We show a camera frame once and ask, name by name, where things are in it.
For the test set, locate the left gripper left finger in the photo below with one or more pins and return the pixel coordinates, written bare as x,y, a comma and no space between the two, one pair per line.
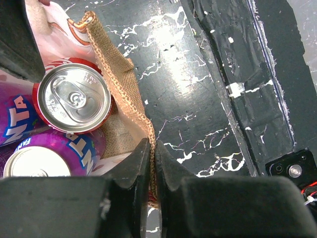
110,206

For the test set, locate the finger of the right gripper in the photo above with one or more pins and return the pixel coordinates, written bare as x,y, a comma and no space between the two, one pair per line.
19,54

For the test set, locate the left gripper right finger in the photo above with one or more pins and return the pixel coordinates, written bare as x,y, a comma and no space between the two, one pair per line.
228,207

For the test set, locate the brown canvas tote bag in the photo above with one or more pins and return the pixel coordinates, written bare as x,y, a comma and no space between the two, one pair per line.
50,24

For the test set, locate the purple soda can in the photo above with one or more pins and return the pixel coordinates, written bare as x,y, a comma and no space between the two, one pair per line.
52,154
18,117

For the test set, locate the red soda can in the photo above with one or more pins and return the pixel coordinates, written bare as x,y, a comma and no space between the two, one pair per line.
73,96

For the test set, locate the purple soda can front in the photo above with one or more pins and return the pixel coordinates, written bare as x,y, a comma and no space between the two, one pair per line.
52,154

